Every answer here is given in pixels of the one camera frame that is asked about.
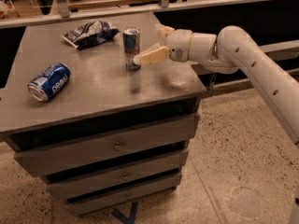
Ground grey drawer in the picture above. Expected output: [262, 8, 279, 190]
[64, 173, 181, 216]
[46, 148, 189, 201]
[14, 113, 199, 177]

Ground red bull can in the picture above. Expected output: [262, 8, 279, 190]
[122, 27, 140, 71]

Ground crumpled blue chip bag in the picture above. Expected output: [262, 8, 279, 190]
[63, 21, 120, 49]

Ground top grey drawer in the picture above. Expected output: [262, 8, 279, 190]
[14, 113, 199, 177]

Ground blue pepsi can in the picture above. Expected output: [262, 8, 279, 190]
[27, 63, 71, 102]

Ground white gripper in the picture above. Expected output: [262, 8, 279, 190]
[133, 23, 192, 65]

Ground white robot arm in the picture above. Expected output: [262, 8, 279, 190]
[134, 24, 299, 145]

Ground bottom grey drawer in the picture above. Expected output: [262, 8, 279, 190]
[64, 173, 181, 216]

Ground middle grey drawer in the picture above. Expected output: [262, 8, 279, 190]
[46, 148, 189, 201]

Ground grey metal railing frame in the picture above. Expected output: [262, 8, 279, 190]
[0, 0, 299, 98]

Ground grey drawer cabinet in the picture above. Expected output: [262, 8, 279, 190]
[0, 22, 205, 205]

